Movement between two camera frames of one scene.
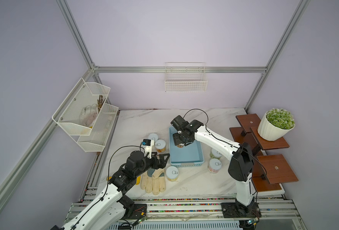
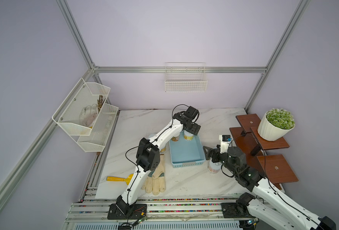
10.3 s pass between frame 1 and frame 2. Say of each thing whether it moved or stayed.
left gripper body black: moved
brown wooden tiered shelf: stayed
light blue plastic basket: stayed
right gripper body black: moved
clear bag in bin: stayed
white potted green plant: stayed
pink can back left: stayed
